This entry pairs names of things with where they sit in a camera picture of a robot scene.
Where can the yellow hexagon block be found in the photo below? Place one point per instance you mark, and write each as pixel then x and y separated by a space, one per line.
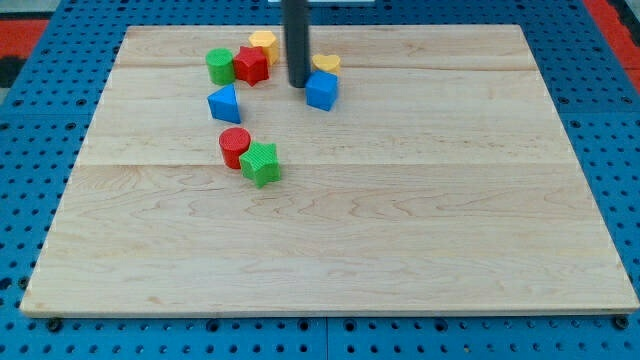
pixel 269 43

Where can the red cylinder block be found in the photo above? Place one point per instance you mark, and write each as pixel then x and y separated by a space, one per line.
pixel 234 142

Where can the green star block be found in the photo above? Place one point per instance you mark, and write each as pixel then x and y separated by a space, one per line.
pixel 260 163

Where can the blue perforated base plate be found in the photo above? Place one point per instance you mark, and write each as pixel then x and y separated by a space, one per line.
pixel 48 111

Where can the blue cube block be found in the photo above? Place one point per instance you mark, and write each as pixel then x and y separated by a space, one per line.
pixel 321 90

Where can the blue triangle block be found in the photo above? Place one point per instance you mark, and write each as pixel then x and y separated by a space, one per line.
pixel 223 104

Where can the red star block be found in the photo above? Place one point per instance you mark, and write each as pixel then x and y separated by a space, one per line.
pixel 251 65

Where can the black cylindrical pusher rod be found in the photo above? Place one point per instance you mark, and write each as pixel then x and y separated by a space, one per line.
pixel 295 21

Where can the yellow heart block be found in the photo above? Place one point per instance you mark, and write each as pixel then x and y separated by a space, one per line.
pixel 327 63

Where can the light wooden board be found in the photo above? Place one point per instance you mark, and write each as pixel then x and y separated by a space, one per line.
pixel 441 183

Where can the green cylinder block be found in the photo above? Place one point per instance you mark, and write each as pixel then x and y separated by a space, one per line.
pixel 219 62

